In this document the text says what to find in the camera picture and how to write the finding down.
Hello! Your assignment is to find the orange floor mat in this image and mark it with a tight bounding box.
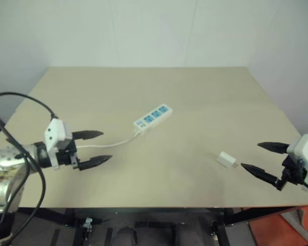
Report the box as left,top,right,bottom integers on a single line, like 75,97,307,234
247,204,308,246

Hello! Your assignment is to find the small grey frame clamp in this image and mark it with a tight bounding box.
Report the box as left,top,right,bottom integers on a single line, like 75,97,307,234
82,217,93,241

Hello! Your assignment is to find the white plug adapter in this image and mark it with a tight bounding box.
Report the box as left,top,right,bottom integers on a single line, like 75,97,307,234
216,151,239,170

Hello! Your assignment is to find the white power strip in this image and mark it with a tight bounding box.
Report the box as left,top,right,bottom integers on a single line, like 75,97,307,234
132,102,174,134

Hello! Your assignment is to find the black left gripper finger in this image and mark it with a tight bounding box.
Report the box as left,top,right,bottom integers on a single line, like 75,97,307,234
71,130,104,141
79,155,113,172

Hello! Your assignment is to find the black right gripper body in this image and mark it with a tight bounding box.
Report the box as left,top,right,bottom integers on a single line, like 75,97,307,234
279,153,308,186

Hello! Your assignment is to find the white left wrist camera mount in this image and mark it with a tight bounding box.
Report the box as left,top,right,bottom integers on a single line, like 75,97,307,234
44,118,73,170

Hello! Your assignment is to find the black table frame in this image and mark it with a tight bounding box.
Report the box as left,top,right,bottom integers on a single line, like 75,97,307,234
15,204,306,246

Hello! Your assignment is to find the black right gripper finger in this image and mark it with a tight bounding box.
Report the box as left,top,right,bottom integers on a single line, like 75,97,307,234
240,162,283,191
257,141,291,155

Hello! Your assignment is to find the dark rounded shape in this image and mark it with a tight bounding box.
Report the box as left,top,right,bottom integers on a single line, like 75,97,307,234
112,226,140,246

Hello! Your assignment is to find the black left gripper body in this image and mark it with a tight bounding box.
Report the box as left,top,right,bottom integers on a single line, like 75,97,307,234
55,138,82,172

